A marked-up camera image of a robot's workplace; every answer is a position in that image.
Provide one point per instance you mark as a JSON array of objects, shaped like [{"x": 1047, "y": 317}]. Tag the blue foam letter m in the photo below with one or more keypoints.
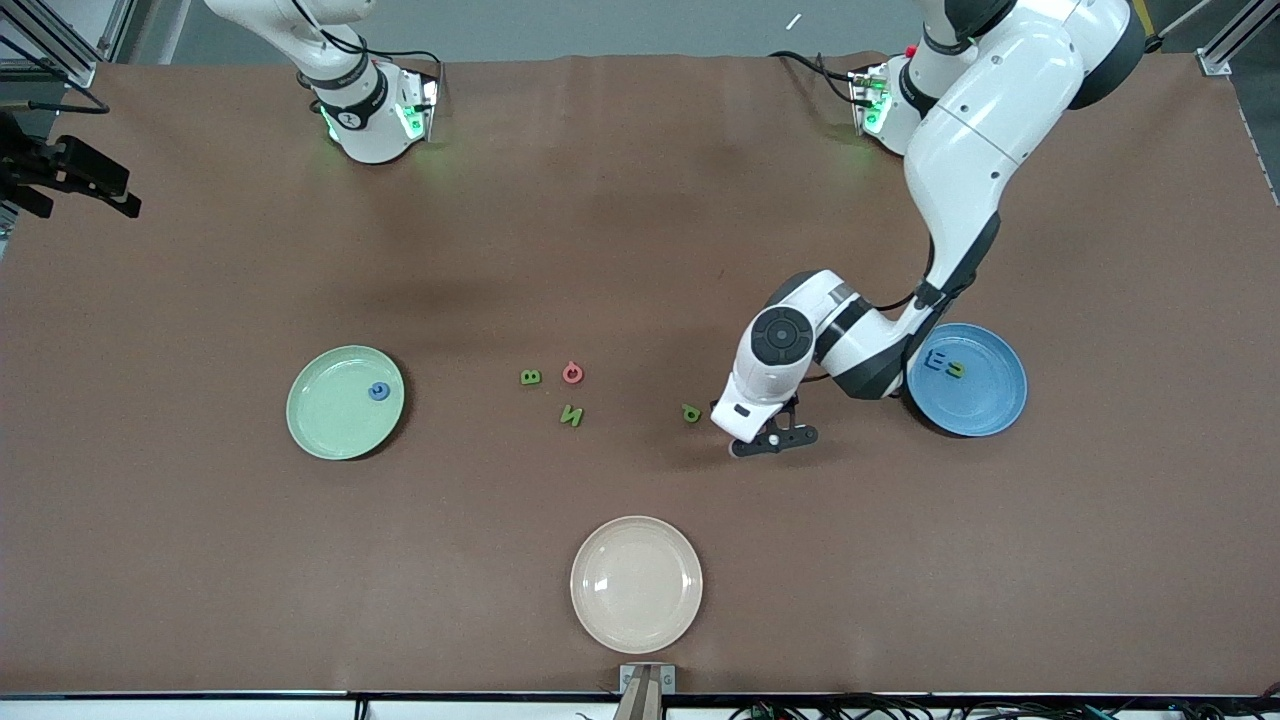
[{"x": 935, "y": 363}]

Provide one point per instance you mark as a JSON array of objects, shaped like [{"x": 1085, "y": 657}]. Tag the green foam letter p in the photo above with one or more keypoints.
[{"x": 691, "y": 413}]

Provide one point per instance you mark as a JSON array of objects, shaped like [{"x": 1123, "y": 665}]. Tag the brown table cover sheet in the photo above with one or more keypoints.
[{"x": 640, "y": 250}]

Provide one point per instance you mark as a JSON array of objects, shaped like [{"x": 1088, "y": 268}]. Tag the aluminium frame profile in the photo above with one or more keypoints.
[
  {"x": 75, "y": 70},
  {"x": 1215, "y": 60}
]

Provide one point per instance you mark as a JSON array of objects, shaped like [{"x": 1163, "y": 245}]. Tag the green foam letter N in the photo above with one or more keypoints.
[{"x": 571, "y": 416}]

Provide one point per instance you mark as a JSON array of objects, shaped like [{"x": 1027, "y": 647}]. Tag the metal base box green light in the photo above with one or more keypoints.
[
  {"x": 862, "y": 100},
  {"x": 425, "y": 105}
]

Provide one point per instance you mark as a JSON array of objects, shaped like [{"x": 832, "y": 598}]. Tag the white table edge rail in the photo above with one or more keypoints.
[{"x": 200, "y": 708}]

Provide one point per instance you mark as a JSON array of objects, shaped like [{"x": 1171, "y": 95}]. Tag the blue plate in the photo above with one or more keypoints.
[{"x": 990, "y": 405}]

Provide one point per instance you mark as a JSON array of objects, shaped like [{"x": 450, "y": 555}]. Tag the pink foam letter Q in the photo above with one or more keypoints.
[{"x": 566, "y": 374}]

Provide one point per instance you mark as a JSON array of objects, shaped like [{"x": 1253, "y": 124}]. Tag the blue foam letter G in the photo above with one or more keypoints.
[{"x": 373, "y": 392}]

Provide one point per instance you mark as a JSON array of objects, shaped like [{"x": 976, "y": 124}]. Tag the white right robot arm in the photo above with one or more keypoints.
[{"x": 365, "y": 120}]

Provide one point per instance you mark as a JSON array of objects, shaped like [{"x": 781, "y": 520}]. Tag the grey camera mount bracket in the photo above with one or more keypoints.
[{"x": 647, "y": 685}]

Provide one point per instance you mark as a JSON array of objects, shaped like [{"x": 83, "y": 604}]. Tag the cream white plate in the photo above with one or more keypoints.
[{"x": 636, "y": 585}]

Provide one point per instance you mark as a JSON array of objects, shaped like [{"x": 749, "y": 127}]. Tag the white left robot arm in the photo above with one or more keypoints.
[{"x": 985, "y": 120}]

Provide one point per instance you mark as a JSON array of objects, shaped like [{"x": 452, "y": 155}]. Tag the yellow pole black foot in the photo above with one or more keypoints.
[{"x": 1152, "y": 43}]

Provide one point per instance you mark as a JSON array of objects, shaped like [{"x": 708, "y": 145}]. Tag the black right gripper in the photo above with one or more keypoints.
[{"x": 68, "y": 166}]

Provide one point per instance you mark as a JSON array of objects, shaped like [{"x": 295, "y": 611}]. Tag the light green plate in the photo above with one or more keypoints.
[{"x": 330, "y": 420}]

